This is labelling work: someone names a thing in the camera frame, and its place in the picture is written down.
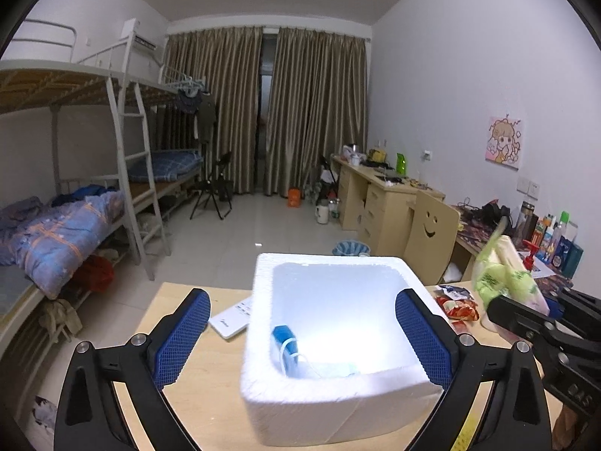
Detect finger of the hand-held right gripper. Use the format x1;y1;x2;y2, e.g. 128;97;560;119
487;294;565;354
546;286;601;335

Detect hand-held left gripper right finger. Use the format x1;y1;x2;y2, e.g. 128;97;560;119
396;288;552;451

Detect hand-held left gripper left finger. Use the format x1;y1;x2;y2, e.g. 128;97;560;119
53;288;212;451

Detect green patterned tissue pack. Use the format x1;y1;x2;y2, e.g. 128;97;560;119
472;235;551;321

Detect white foam box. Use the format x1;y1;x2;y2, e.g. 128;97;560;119
239;253;454;445

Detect white remote control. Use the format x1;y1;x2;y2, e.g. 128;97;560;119
209;297;254;340

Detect white blue snack packet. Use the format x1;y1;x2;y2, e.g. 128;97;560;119
434;284;473;300

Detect group of toiletry bottles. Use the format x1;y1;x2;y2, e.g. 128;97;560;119
535;210;586;279

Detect desk with patterned cloth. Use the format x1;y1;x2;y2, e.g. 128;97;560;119
450;203;585;302

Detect steel thermos flask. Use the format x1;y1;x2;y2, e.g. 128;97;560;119
518;200;539;241

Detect blue face mask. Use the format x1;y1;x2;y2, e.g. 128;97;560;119
271;324;362;380

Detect red cloth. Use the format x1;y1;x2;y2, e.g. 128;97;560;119
76;255;116;293

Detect wooden chair with smiley face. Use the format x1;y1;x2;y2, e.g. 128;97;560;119
403;190;462;288

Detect blue trash basket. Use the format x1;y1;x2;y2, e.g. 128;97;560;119
331;239;371;257

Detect beige cloth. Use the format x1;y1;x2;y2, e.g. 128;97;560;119
39;298;83;345

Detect light wooden desk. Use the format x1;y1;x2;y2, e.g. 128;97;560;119
331;154;447;246

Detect black folding chair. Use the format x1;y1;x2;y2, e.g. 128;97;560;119
190;150;234;221

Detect blue checked quilt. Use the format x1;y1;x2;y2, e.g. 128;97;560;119
0;190;127;300

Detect blue checked mattress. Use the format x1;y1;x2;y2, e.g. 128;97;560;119
124;150;202;182

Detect white bed ladder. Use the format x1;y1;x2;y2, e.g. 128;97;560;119
107;75;172;283

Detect folded black chair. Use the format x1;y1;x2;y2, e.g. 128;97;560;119
319;154;340;199

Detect dark hanging clothes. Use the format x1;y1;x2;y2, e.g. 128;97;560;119
175;86;219;144

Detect brown curtain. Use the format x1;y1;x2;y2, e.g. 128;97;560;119
265;26;373;198
162;26;264;196

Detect white metal bunk bed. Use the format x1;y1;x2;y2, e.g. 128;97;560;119
126;33;212;210
0;19;171;353

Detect white air conditioner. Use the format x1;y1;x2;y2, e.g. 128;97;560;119
121;19;159;52

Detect cartoon wall poster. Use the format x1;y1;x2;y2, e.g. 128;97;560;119
485;113;525;170

